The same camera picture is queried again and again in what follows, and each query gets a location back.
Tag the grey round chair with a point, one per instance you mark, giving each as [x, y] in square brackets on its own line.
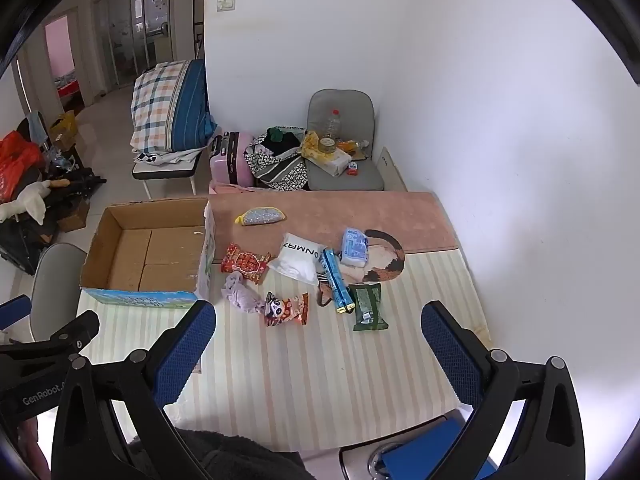
[57, 270]

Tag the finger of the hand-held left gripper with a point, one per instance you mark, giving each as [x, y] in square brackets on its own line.
[75, 329]
[12, 311]

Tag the small brown cardboard box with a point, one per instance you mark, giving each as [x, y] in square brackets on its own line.
[74, 217]

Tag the brown tape roll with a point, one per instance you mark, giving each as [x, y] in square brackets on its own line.
[327, 145]

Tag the yellow plastic bag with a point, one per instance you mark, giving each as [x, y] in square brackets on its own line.
[311, 144]

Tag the white tissue box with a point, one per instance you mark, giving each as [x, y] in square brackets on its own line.
[334, 163]

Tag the pink suitcase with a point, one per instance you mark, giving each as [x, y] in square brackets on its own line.
[240, 160]

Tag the clear plastic bottle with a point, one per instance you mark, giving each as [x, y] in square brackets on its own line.
[331, 125]

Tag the white goose plush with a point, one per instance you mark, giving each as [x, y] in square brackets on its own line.
[30, 200]

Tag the patterned tote bag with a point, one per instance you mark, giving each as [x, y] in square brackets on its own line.
[277, 172]

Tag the red snack packet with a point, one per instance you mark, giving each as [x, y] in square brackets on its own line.
[245, 262]

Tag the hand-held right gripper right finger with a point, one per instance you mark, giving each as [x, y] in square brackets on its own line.
[450, 355]

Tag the white pillow pack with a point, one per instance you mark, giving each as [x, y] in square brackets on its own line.
[297, 258]

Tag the red plastic bag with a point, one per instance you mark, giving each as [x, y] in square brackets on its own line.
[15, 160]

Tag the striped table mat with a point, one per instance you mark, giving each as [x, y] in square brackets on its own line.
[310, 385]

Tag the blue tissue pack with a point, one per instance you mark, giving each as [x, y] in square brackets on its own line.
[355, 246]

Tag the grey cushioned chair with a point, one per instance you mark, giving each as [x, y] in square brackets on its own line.
[345, 105]

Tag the small red box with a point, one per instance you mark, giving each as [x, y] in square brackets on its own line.
[353, 169]

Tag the panda print snack packet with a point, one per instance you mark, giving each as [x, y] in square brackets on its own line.
[286, 310]

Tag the light blue towel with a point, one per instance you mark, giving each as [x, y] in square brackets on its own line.
[37, 127]

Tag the glass sliding door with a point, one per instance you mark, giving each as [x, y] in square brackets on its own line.
[130, 30]

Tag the pink bag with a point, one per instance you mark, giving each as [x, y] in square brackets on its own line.
[227, 189]

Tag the white wall switch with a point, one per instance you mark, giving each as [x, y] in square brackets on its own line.
[225, 2]

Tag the person's dark fleece clothing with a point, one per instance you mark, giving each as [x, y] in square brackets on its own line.
[225, 455]

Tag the orange drink bottle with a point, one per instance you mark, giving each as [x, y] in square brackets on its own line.
[352, 145]

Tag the cat-shaped figure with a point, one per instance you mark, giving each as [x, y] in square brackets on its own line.
[386, 256]

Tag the green snack packet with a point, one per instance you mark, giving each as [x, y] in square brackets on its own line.
[367, 306]

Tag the glittery grey pencil pouch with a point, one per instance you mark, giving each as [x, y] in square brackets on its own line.
[260, 217]

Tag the white leaning board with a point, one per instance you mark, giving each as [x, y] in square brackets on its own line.
[392, 172]

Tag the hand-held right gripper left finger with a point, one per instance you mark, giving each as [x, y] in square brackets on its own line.
[182, 355]

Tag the plaid folded quilt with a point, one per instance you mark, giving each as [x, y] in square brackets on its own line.
[165, 105]

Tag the white metal bench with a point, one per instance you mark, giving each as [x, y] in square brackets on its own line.
[165, 170]

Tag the black folded stroller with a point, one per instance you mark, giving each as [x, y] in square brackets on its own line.
[70, 187]

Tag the blue long snack packet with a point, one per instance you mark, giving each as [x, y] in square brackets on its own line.
[335, 280]

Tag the pink table mat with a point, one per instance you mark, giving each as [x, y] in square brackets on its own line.
[350, 210]

